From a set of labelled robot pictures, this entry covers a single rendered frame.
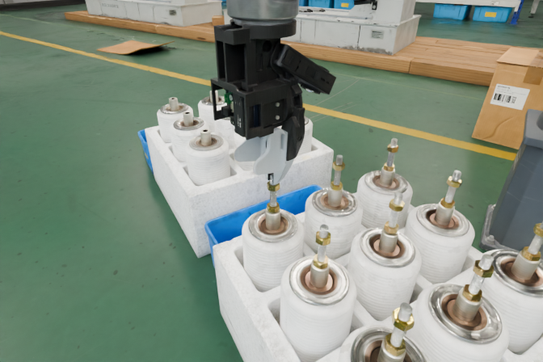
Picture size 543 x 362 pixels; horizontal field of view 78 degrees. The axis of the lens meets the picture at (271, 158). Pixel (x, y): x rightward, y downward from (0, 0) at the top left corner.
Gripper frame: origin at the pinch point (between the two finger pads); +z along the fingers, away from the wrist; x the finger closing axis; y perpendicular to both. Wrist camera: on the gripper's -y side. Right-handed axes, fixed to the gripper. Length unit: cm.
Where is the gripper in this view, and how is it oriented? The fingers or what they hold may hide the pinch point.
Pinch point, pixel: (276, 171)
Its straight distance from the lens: 47.2
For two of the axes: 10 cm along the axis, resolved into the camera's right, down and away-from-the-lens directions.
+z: 0.0, 8.6, 5.0
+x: 6.3, 3.9, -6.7
